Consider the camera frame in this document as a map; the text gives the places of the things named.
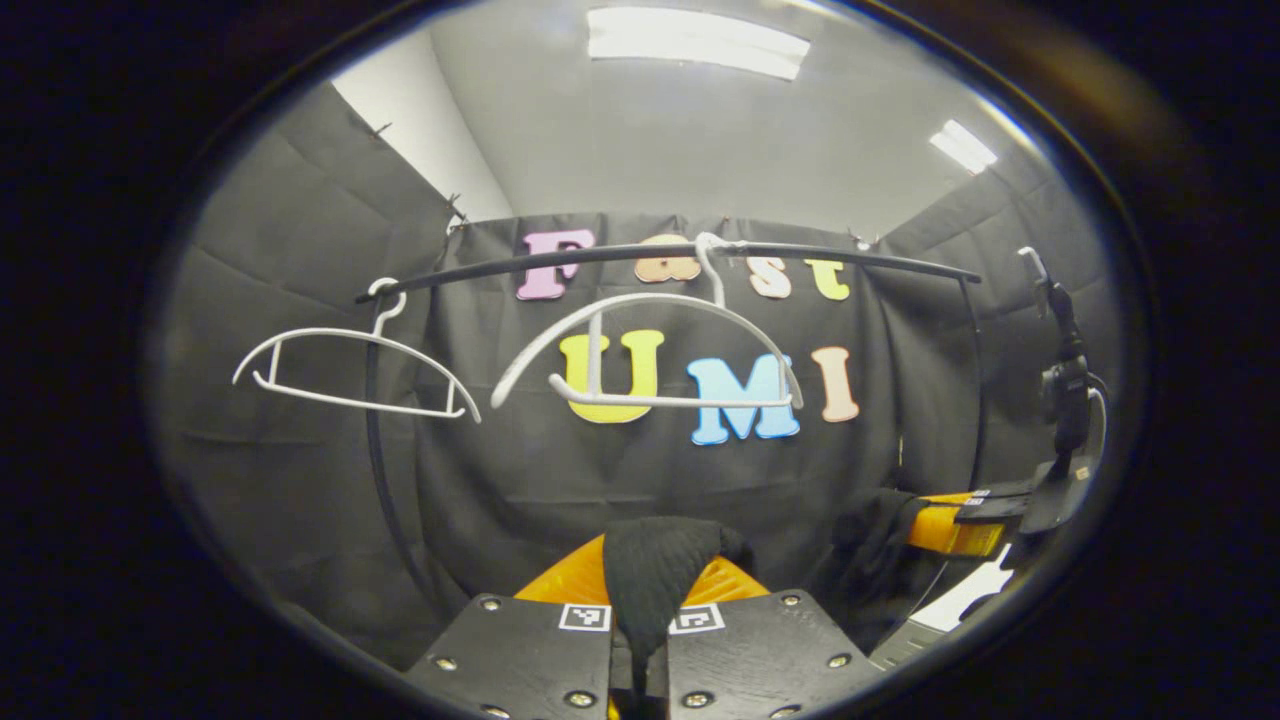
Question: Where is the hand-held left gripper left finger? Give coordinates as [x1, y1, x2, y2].
[405, 535, 616, 720]

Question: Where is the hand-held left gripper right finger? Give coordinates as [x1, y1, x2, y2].
[665, 555, 886, 720]

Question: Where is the black knit jacket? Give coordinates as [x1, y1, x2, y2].
[603, 488, 936, 701]

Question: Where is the white plastic clothes hanger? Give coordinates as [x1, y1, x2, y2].
[490, 232, 806, 411]
[232, 277, 483, 424]

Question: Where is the black metal clothes rack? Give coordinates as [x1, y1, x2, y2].
[355, 240, 986, 626]

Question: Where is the white flat board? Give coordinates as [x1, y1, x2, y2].
[908, 545, 1016, 633]

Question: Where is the black backdrop cloth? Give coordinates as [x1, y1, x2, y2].
[150, 80, 1126, 671]

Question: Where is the small ceiling light panel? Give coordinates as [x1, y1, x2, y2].
[928, 118, 999, 176]

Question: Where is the large ceiling light panel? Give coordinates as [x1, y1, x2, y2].
[587, 5, 811, 81]

